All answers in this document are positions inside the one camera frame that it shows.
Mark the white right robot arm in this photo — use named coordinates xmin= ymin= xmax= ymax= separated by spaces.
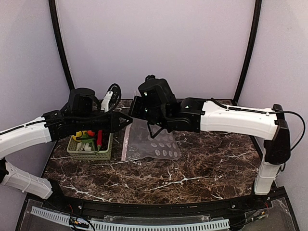
xmin=128 ymin=75 xmax=303 ymax=195

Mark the white slotted cable duct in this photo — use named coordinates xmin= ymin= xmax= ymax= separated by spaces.
xmin=30 ymin=206 xmax=230 ymax=231

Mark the clear zip top bag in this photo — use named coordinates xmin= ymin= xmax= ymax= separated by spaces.
xmin=121 ymin=118 xmax=181 ymax=161

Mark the green leafy vegetable toy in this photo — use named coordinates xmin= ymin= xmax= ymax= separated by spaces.
xmin=79 ymin=130 xmax=95 ymax=143

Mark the black right frame post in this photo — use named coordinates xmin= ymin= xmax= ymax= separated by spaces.
xmin=233 ymin=0 xmax=262 ymax=105

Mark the black left frame post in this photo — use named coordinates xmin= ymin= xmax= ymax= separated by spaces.
xmin=48 ymin=0 xmax=75 ymax=90

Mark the red chili pepper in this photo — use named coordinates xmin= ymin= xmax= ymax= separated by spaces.
xmin=96 ymin=130 xmax=103 ymax=151

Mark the white garlic toy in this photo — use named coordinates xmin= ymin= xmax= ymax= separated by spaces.
xmin=76 ymin=142 xmax=93 ymax=152

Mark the black front table rail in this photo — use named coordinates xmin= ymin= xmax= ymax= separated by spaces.
xmin=43 ymin=186 xmax=290 ymax=220

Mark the black frame post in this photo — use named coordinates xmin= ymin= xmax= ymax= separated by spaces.
xmin=48 ymin=0 xmax=75 ymax=90
xmin=233 ymin=0 xmax=262 ymax=105

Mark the yellow lemon toy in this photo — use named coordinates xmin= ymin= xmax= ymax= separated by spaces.
xmin=72 ymin=131 xmax=83 ymax=142

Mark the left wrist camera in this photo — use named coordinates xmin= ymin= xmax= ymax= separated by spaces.
xmin=101 ymin=83 xmax=122 ymax=113

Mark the green perforated plastic basket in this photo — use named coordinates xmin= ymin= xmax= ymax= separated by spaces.
xmin=66 ymin=130 xmax=113 ymax=160

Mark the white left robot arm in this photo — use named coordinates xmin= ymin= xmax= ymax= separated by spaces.
xmin=0 ymin=84 xmax=132 ymax=199

